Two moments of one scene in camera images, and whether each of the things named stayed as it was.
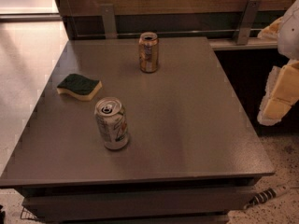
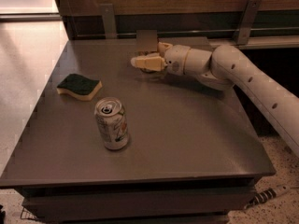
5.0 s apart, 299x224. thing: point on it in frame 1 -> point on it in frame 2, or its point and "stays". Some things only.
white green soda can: [112, 121] stays
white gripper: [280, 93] -> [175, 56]
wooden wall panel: [77, 0] stays
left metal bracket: [109, 22] stays
